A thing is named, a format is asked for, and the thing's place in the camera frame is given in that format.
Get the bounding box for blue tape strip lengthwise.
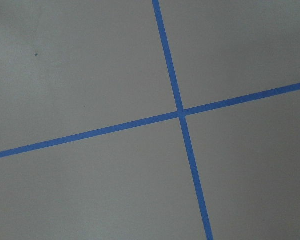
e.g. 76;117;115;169
152;0;214;240

